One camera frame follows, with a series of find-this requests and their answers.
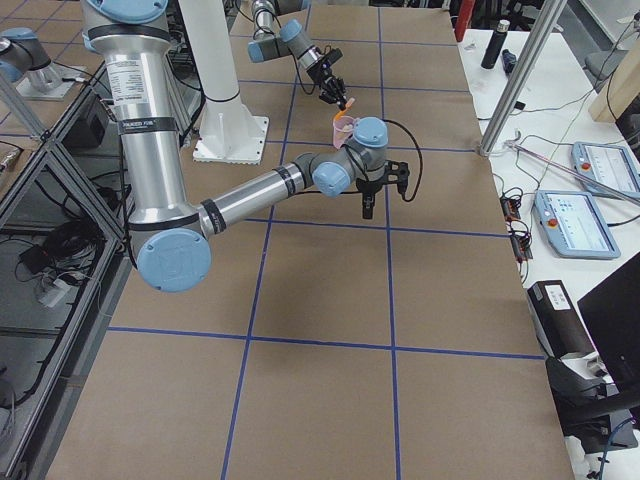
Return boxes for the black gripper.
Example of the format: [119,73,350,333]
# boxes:
[356,160,409,219]
[305,47,348,109]

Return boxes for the orange highlighter pen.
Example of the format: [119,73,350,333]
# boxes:
[333,97,355,121]

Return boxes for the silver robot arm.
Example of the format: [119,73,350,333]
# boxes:
[247,0,348,111]
[82,1,410,292]

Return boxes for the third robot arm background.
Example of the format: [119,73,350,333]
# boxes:
[1,27,74,101]

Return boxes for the lilac mesh pen holder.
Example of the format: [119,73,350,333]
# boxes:
[332,115,358,149]

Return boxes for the small circuit board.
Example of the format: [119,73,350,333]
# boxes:
[500,196,521,222]

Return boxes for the black water bottle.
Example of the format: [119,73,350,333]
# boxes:
[481,19,510,70]

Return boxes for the dark blue object on table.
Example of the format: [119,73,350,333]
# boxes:
[501,49,517,77]

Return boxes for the near blue teach pendant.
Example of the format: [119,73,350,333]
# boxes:
[534,190,621,260]

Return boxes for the blue teach pendant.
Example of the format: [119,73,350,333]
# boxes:
[571,142,639,198]
[534,190,621,260]

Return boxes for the brown black box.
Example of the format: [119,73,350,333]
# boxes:
[527,280,595,359]

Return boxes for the far blue teach pendant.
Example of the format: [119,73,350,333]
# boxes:
[571,142,639,198]

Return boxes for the metal rod on table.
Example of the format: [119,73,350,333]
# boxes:
[504,138,639,206]

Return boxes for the black monitor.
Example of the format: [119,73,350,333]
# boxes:
[578,254,640,388]

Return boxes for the black power adapter on floor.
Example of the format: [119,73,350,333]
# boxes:
[19,245,51,274]

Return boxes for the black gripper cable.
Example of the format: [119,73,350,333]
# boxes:
[382,118,424,204]

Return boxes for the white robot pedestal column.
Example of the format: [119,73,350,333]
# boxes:
[179,0,269,164]

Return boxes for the aluminium frame post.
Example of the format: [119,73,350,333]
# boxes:
[478,0,567,157]

